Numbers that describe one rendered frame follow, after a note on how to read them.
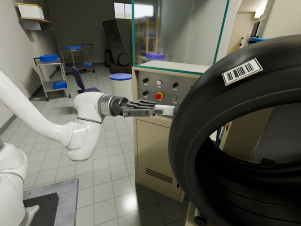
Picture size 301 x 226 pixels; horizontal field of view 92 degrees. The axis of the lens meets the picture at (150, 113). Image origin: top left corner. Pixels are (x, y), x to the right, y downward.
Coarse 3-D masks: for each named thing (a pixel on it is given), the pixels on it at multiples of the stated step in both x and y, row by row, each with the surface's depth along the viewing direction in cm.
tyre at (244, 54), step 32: (224, 64) 33; (288, 64) 24; (192, 96) 35; (224, 96) 29; (256, 96) 26; (288, 96) 24; (192, 128) 34; (192, 160) 38; (224, 160) 66; (192, 192) 43; (224, 192) 59; (256, 192) 60; (288, 192) 56; (224, 224) 43; (256, 224) 50; (288, 224) 48
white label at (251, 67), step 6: (252, 60) 27; (240, 66) 28; (246, 66) 27; (252, 66) 26; (258, 66) 25; (228, 72) 29; (234, 72) 28; (240, 72) 27; (246, 72) 26; (252, 72) 25; (228, 78) 28; (234, 78) 27; (240, 78) 26; (228, 84) 27
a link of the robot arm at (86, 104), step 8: (80, 96) 61; (88, 96) 59; (96, 96) 58; (80, 104) 59; (88, 104) 57; (96, 104) 57; (80, 112) 58; (88, 112) 57; (96, 112) 58; (88, 120) 57; (96, 120) 58
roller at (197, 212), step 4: (196, 208) 54; (196, 212) 53; (200, 212) 52; (196, 216) 51; (200, 216) 51; (204, 216) 51; (196, 220) 51; (200, 220) 50; (204, 220) 50; (200, 224) 51; (204, 224) 50
